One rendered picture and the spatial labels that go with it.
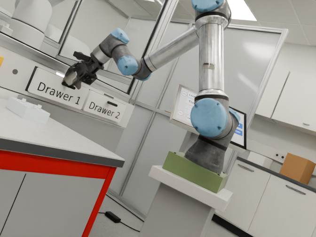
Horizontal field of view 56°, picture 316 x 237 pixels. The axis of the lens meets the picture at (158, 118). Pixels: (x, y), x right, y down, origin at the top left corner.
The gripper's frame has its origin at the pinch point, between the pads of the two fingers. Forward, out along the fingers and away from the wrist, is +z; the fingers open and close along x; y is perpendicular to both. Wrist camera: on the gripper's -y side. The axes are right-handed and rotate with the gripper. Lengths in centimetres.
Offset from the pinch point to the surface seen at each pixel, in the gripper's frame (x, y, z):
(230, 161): 160, 27, -9
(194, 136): 87, 20, -14
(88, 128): 26.6, 6.8, 17.2
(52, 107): 1.1, 4.0, 13.2
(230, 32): 165, -79, -73
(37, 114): -27.7, 31.8, -6.6
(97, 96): 22.1, -1.8, 1.8
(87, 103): 17.8, 1.2, 6.0
